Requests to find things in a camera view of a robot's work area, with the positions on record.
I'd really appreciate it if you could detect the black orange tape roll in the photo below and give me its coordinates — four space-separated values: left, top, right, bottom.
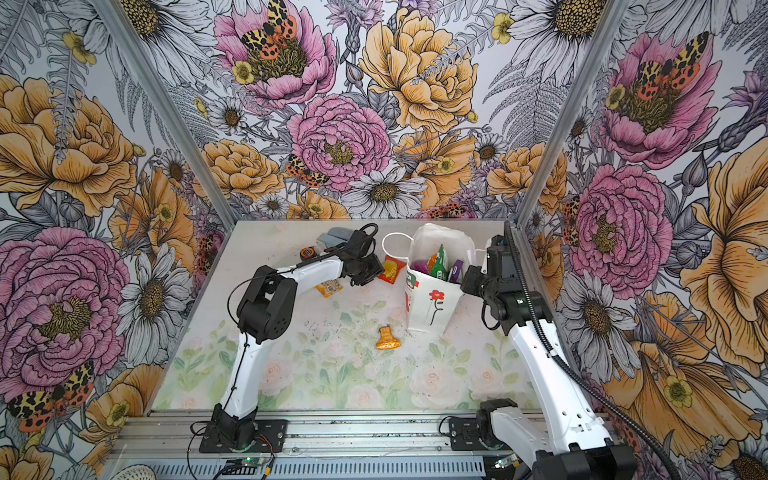
300 246 318 261

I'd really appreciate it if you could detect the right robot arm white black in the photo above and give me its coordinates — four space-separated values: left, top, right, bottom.
462 235 637 479

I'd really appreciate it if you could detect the blue grey case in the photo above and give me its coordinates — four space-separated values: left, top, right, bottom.
316 233 346 252
328 227 354 242

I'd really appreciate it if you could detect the green yellow candy bag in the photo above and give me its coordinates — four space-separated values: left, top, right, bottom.
429 245 448 281

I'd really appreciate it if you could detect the small orange snack packet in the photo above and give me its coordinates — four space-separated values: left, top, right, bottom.
375 325 401 350

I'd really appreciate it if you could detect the small tan snack packet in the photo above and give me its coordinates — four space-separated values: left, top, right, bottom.
316 280 343 298

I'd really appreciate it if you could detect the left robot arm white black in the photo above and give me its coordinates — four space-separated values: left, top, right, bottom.
199 223 384 453

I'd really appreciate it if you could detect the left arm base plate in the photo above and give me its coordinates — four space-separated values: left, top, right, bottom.
198 419 288 454

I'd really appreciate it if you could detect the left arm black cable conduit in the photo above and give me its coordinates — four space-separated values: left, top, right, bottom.
185 223 380 421

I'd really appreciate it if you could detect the red yellow snack packet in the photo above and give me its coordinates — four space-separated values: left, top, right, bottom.
378 255 406 284

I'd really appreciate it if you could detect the white paper bag red flower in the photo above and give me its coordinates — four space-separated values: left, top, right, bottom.
382 223 479 335

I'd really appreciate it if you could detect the aluminium rail frame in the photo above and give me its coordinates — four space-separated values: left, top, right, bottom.
100 411 531 479

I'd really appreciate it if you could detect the purple Fox's candy bag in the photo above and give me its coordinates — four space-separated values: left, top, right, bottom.
448 259 464 284

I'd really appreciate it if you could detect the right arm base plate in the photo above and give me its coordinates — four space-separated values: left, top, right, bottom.
439 416 509 452

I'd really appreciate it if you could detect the purple snack packet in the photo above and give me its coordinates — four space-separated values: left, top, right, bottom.
410 260 430 274

